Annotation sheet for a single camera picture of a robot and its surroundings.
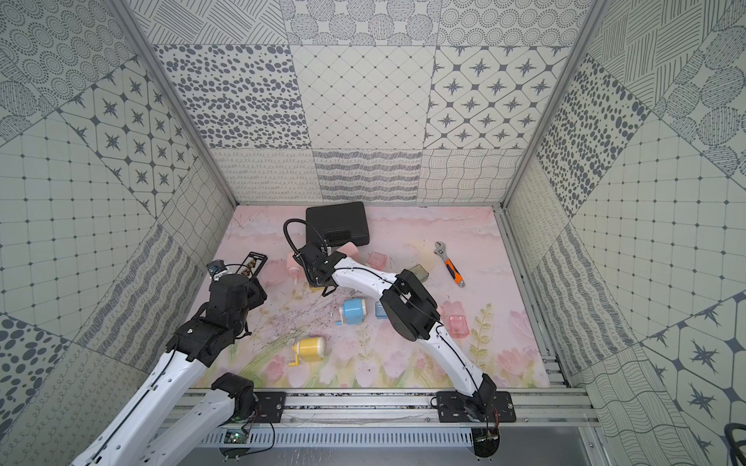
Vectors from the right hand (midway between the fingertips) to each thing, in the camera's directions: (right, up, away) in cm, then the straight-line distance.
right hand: (326, 278), depth 97 cm
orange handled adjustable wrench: (+45, +1, +2) cm, 45 cm away
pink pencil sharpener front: (-10, +3, -2) cm, 11 cm away
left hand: (-15, +2, -20) cm, 25 cm away
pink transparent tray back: (+17, +5, +8) cm, 20 cm away
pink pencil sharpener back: (+8, +10, +2) cm, 13 cm away
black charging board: (-27, +4, +5) cm, 28 cm away
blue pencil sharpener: (+11, -8, -13) cm, 18 cm away
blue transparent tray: (+19, -9, -7) cm, 22 cm away
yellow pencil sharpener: (0, -16, -20) cm, 26 cm away
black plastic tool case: (+5, +19, +11) cm, 22 cm away
